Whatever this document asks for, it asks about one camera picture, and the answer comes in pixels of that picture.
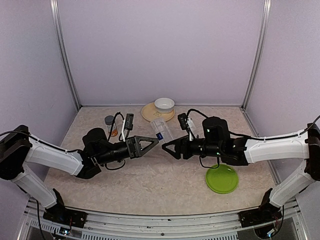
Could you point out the front aluminium rail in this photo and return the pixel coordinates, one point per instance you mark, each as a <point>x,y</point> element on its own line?
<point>114,226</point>

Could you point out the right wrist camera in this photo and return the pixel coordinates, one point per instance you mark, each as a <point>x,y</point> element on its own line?
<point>183,121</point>

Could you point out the aluminium frame post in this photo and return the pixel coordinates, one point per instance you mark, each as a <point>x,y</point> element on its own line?
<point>54,6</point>
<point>267,4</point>

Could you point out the beige round plate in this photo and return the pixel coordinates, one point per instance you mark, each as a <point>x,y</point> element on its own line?
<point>150,113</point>

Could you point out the clear plastic pill organizer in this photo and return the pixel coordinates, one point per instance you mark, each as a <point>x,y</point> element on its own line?
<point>161,130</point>

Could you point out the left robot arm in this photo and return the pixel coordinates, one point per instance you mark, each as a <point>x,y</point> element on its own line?
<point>18,148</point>

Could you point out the white ceramic bowl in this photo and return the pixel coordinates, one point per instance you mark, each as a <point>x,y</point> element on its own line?
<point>164,105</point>

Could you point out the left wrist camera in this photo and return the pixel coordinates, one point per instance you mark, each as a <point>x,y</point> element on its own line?
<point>127,127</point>

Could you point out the right aluminium frame post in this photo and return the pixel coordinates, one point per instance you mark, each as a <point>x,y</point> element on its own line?
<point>267,4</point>

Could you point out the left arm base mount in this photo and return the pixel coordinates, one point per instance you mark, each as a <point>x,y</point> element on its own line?
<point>58,213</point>

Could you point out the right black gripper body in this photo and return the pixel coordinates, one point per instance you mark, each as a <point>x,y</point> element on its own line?
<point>188,153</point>

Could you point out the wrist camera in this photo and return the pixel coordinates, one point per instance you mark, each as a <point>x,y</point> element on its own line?
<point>183,121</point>
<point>127,127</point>

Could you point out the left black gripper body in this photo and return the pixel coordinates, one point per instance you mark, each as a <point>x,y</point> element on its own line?
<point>133,154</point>

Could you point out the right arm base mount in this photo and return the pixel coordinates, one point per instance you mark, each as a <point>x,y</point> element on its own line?
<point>266,212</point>

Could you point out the left aluminium frame post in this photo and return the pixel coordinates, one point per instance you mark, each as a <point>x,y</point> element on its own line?
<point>54,6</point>

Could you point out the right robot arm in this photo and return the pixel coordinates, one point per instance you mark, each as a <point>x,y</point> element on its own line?
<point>242,150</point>

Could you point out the green round plate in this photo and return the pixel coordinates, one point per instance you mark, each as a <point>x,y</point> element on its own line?
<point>222,179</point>

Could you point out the orange pill bottle grey cap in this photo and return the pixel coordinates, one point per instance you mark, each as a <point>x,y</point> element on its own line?
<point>111,125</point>

